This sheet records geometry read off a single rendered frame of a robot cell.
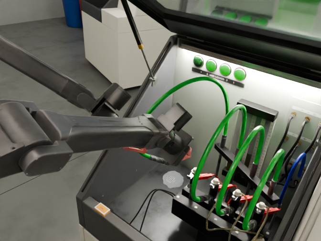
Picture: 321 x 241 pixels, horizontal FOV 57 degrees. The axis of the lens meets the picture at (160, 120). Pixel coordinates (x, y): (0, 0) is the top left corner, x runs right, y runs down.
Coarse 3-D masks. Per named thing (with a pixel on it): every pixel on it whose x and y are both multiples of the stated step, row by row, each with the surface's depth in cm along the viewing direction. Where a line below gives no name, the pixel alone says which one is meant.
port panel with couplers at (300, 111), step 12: (288, 108) 102; (300, 108) 99; (312, 108) 97; (300, 120) 101; (312, 120) 98; (288, 132) 105; (312, 132) 100; (288, 144) 107; (300, 144) 104; (288, 168) 108; (300, 180) 110
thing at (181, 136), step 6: (174, 132) 89; (180, 132) 87; (186, 132) 86; (174, 138) 81; (180, 138) 85; (186, 138) 86; (192, 138) 85; (174, 144) 82; (180, 144) 84; (186, 144) 85; (162, 150) 88; (168, 150) 83; (174, 150) 83; (180, 150) 85; (162, 156) 87; (168, 156) 86; (174, 156) 85; (168, 162) 85; (174, 162) 85
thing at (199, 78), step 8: (192, 80) 91; (200, 80) 93; (208, 80) 95; (216, 80) 96; (176, 88) 90; (224, 88) 100; (168, 96) 90; (224, 96) 103; (224, 128) 112; (224, 136) 113
